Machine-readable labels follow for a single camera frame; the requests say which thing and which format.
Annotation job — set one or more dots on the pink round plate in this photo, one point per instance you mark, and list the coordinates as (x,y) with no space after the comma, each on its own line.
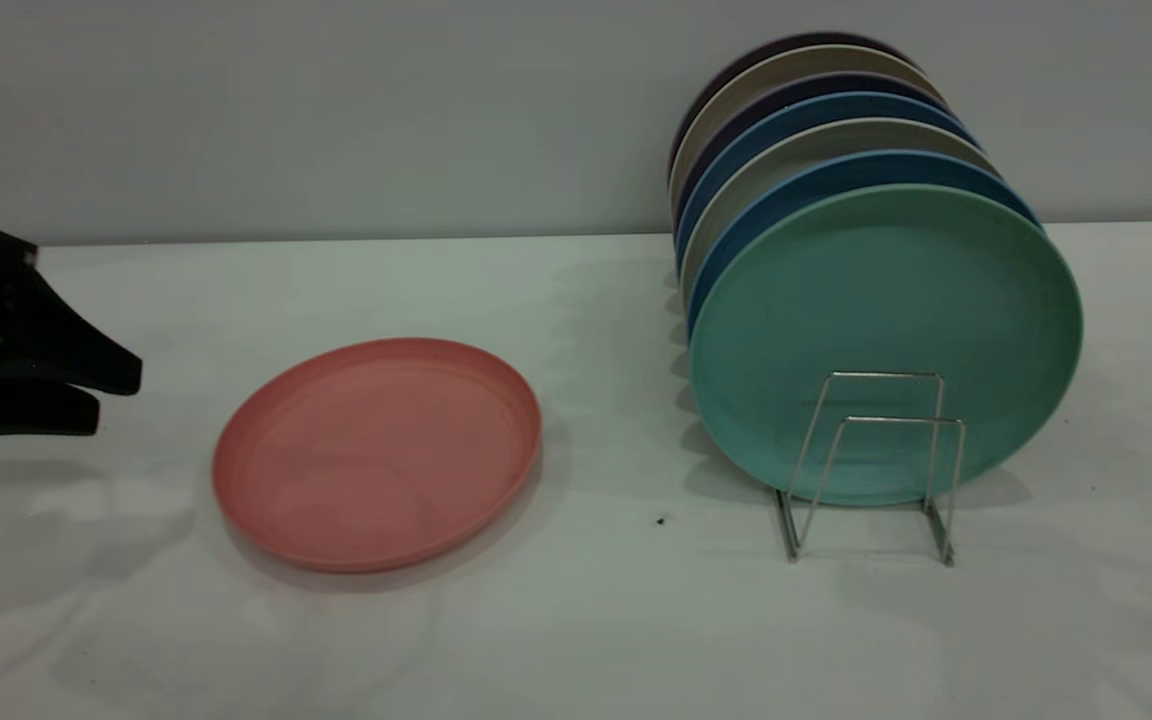
(376,450)

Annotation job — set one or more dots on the grey beige plate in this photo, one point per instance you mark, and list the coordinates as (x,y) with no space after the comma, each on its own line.
(816,140)

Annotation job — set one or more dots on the dark purple plate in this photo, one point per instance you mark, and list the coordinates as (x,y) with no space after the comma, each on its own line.
(786,40)

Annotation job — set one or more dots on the navy purple plate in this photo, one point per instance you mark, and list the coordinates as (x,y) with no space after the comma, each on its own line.
(816,84)

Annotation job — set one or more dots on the blue plate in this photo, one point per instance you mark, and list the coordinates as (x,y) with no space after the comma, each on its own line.
(866,168)
(836,105)

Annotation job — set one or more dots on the green plate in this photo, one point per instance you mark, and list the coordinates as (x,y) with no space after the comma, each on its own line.
(886,300)

